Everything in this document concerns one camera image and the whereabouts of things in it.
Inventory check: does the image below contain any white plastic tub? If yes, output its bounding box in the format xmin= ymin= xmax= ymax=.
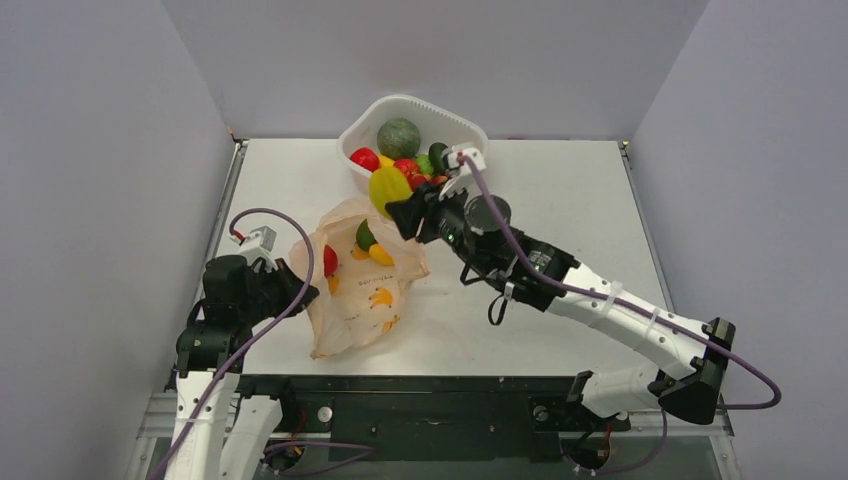
xmin=336 ymin=94 xmax=489 ymax=195

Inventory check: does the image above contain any yellow orange mango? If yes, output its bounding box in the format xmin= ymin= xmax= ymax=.
xmin=368 ymin=166 xmax=413 ymax=219

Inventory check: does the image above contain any round green melon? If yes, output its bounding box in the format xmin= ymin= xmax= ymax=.
xmin=376 ymin=117 xmax=421 ymax=160

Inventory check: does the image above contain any yellow fruit in tub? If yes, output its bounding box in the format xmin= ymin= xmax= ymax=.
xmin=378 ymin=154 xmax=395 ymax=168

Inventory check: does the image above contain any purple cable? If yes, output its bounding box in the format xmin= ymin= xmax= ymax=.
xmin=457 ymin=153 xmax=783 ymax=411
xmin=148 ymin=207 xmax=315 ymax=480

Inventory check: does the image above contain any dark green avocado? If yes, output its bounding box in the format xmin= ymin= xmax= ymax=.
xmin=428 ymin=142 xmax=448 ymax=176

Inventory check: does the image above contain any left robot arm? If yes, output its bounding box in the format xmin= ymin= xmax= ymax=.
xmin=147 ymin=255 xmax=318 ymax=479

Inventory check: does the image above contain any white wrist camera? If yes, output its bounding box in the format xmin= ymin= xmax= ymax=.
xmin=439 ymin=143 xmax=486 ymax=201
xmin=231 ymin=226 xmax=278 ymax=273

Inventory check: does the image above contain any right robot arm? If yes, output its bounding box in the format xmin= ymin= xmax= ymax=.
xmin=385 ymin=186 xmax=736 ymax=427

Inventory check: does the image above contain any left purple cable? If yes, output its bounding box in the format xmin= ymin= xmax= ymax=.
xmin=148 ymin=207 xmax=315 ymax=480

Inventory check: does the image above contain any orange translucent plastic bag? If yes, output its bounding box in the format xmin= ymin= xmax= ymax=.
xmin=289 ymin=197 xmax=429 ymax=359

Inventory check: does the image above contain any red cherries bunch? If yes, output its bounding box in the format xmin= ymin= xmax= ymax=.
xmin=406 ymin=173 xmax=449 ymax=191

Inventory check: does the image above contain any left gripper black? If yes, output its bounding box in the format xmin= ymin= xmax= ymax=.
xmin=240 ymin=256 xmax=319 ymax=324

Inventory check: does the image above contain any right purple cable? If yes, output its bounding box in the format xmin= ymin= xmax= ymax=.
xmin=457 ymin=153 xmax=783 ymax=411

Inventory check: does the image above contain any red apple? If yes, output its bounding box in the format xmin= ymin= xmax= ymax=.
xmin=349 ymin=147 xmax=381 ymax=172
xmin=393 ymin=158 xmax=420 ymax=178

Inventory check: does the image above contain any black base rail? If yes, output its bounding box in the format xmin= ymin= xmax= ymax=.
xmin=224 ymin=374 xmax=631 ymax=462

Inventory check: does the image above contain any red apple centre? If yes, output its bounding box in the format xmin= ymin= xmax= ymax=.
xmin=393 ymin=158 xmax=420 ymax=178

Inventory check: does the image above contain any red apple left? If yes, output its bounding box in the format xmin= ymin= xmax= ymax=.
xmin=349 ymin=147 xmax=381 ymax=172

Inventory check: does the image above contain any green fruit in bag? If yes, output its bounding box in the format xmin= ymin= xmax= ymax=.
xmin=355 ymin=220 xmax=378 ymax=252

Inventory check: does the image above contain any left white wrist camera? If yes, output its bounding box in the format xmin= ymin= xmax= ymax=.
xmin=231 ymin=226 xmax=278 ymax=273

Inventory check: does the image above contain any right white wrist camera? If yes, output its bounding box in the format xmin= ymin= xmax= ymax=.
xmin=439 ymin=143 xmax=486 ymax=201

